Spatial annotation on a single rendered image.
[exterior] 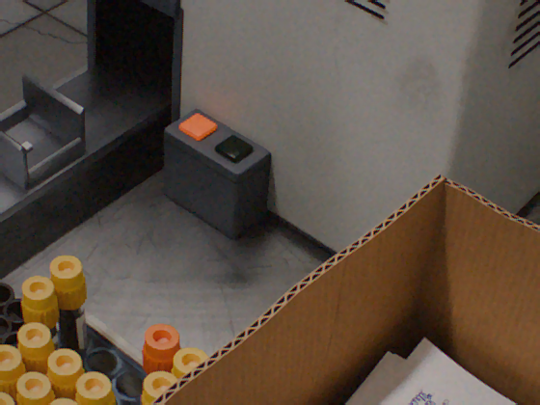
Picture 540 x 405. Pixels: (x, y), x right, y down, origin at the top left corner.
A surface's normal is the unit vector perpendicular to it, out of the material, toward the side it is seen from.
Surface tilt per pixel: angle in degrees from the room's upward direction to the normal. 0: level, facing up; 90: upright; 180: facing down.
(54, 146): 0
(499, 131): 90
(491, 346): 89
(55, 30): 0
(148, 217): 0
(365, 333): 93
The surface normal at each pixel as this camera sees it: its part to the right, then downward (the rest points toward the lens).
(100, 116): 0.07, -0.74
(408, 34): -0.65, 0.48
